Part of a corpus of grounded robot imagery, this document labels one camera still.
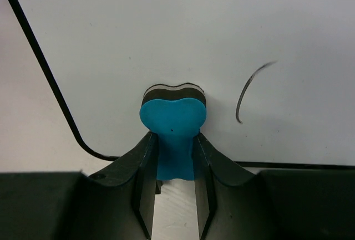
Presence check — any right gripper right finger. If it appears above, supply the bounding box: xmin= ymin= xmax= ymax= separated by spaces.
xmin=192 ymin=134 xmax=354 ymax=239

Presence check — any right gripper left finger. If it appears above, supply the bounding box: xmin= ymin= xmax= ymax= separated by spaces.
xmin=1 ymin=132 xmax=159 ymax=239

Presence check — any blue bone-shaped eraser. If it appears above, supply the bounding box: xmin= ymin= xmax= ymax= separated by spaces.
xmin=139 ymin=83 xmax=207 ymax=181

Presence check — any white whiteboard black frame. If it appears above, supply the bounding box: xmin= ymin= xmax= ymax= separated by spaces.
xmin=14 ymin=0 xmax=354 ymax=166

